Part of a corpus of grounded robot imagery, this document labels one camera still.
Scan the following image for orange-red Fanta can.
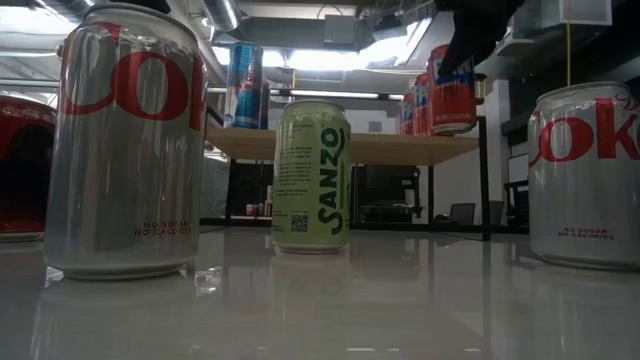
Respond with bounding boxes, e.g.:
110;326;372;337
412;72;434;136
426;43;480;137
398;91;416;135

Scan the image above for blue silver Red Bull can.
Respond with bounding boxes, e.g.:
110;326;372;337
223;41;265;130

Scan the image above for silver Diet Coke can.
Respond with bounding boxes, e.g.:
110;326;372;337
527;81;640;273
43;3;210;281

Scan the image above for red Coca-Cola can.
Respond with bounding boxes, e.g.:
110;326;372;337
0;95;59;245

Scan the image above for green Sanzo can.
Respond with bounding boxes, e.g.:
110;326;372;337
271;98;353;256

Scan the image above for grey ceiling unit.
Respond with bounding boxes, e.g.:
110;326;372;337
323;13;357;50

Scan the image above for wooden shelf with black legs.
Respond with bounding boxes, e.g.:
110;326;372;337
203;114;494;242

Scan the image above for fluorescent light strip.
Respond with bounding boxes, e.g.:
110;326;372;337
272;88;405;101

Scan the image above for black background desk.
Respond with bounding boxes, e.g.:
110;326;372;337
352;164;421;225

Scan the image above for grey office chair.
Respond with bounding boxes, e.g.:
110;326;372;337
433;202;477;226

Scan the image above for background shelf items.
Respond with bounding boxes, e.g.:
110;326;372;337
244;184;275;218

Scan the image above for silver ceiling duct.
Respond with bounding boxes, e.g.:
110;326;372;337
199;0;244;34

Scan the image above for white wall cabinet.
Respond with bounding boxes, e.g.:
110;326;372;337
539;0;614;29

